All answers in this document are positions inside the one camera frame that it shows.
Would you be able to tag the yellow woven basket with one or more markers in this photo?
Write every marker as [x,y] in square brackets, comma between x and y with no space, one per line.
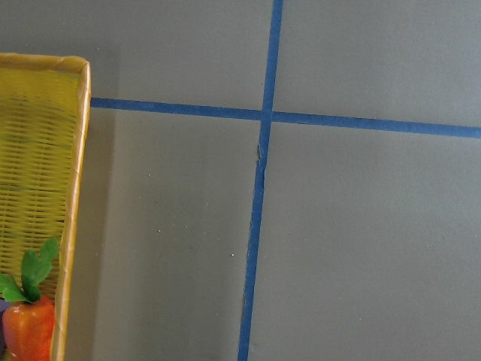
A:
[45,104]

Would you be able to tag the orange toy carrot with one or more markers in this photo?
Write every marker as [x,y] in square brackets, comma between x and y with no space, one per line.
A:
[29,320]

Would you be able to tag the purple foam cube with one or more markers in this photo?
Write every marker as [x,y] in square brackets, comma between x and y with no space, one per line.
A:
[3,307]

